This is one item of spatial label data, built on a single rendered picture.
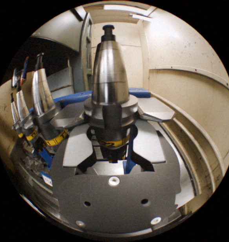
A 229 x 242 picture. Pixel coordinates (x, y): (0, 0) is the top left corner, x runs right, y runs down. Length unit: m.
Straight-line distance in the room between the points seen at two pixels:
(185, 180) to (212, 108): 0.40
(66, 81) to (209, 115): 0.99
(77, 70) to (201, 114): 0.92
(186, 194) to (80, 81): 1.14
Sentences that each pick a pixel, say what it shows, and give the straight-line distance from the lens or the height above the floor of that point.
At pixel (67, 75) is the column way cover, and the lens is 0.77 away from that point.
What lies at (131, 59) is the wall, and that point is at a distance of 1.12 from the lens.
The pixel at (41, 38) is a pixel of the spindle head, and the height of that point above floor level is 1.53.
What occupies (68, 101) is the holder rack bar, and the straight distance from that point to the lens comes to 0.15.
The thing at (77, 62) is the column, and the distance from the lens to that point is 0.79.
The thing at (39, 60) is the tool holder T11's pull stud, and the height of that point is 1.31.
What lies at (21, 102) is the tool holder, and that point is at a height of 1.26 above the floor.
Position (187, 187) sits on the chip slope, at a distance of 0.57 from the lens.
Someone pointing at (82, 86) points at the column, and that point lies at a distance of 0.76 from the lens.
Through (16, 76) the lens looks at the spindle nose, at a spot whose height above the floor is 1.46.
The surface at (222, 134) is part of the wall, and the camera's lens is 0.43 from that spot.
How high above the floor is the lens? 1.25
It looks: 32 degrees down
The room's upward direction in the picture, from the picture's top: 3 degrees counter-clockwise
